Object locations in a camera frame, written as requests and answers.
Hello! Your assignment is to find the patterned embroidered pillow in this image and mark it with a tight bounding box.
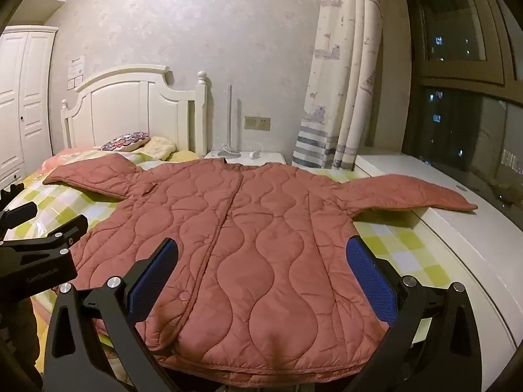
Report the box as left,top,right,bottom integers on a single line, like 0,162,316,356
98,131,151,152

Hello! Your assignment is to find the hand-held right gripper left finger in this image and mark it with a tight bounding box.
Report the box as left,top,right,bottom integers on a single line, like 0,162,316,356
43,237,180,392

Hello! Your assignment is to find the cream quilted pillow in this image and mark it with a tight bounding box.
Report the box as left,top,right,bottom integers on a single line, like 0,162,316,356
141,136,178,161

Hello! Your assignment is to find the rust quilted jacket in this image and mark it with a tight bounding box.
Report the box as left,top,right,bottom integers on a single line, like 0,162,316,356
43,154,479,374

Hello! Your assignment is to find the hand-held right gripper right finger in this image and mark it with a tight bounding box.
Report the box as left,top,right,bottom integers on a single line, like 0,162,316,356
345,235,483,392

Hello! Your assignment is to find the person's left forearm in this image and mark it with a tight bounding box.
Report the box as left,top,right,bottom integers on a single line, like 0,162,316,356
0,294,43,392

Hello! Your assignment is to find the white wardrobe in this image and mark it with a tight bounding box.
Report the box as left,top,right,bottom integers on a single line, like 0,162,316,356
0,25,60,188

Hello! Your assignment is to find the boat print curtain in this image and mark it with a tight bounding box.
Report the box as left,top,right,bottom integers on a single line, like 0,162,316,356
292,0,387,170

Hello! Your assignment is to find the slim grey desk lamp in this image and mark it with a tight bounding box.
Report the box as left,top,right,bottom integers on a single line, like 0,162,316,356
216,85,246,159

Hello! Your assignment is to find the white nightstand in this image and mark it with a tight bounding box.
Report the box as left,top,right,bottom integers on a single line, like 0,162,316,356
203,150,285,168

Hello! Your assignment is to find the dark bay window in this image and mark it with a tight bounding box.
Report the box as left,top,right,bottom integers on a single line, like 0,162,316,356
402,0,523,229

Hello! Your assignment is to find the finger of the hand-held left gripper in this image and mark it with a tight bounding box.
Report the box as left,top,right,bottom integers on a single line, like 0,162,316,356
0,213,89,272
0,202,39,233

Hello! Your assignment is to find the white wooden bed headboard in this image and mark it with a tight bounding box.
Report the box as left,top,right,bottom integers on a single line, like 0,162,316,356
60,64,209,156

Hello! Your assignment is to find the white cable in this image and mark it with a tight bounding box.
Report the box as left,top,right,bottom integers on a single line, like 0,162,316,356
221,142,263,158

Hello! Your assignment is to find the green checkered plastic bed cover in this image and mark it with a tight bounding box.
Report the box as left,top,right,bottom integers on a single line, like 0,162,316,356
8,149,454,378

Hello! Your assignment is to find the white paper wall notice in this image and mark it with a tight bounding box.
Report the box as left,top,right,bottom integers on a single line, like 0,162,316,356
68,54,86,79

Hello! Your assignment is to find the white window sill bench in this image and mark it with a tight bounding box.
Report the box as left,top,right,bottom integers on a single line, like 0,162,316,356
355,153,523,362

